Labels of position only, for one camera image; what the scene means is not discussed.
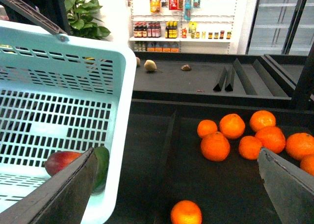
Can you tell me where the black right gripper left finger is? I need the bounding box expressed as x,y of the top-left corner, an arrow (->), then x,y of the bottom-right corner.
0,148 -> 98,224

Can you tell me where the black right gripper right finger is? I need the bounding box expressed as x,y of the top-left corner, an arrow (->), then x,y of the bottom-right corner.
258,147 -> 314,224

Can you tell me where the green avocado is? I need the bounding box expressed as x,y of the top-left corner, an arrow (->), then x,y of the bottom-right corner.
93,146 -> 109,191

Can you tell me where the red yellow mango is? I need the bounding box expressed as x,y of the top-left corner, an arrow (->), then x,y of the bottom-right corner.
44,151 -> 81,176

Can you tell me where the light blue plastic basket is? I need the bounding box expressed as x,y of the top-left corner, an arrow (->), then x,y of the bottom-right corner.
0,21 -> 136,224

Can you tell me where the orange far right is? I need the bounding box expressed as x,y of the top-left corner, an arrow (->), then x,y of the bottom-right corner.
285,132 -> 314,161

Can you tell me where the orange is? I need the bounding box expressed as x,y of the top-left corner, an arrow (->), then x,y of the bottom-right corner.
197,120 -> 218,138
170,200 -> 202,224
255,126 -> 286,154
285,132 -> 314,161
219,114 -> 245,140
249,110 -> 276,132

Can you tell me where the orange centre right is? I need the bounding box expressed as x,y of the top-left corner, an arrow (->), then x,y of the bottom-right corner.
255,126 -> 286,154

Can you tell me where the orange centre small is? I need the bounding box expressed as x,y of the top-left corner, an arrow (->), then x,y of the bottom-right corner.
238,136 -> 262,160

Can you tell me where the orange back right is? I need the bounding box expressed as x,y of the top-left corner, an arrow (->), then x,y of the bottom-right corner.
249,110 -> 276,132

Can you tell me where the orange back middle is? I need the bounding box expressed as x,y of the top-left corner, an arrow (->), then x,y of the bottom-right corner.
219,114 -> 245,140

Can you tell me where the orange front large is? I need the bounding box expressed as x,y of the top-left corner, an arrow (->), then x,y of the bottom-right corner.
201,131 -> 231,162

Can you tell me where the orange back left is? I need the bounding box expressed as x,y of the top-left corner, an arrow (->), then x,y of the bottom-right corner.
197,120 -> 218,138

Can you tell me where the orange bottom centre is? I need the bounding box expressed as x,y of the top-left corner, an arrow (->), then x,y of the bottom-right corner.
170,200 -> 202,224

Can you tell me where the black tray divider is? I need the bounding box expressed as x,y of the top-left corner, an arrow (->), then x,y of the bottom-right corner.
213,67 -> 235,92

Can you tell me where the pale pear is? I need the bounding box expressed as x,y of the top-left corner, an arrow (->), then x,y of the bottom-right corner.
144,60 -> 157,72

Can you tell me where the brown kiwi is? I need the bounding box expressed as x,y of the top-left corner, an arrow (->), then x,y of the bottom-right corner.
181,64 -> 192,71

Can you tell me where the glass door refrigerator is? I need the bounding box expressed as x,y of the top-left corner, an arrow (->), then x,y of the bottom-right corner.
246,0 -> 314,56

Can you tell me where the green potted plant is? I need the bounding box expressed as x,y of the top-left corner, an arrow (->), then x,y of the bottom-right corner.
64,0 -> 111,40

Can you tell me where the white grocery shelf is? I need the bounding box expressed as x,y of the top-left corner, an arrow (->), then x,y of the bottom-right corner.
127,0 -> 238,54

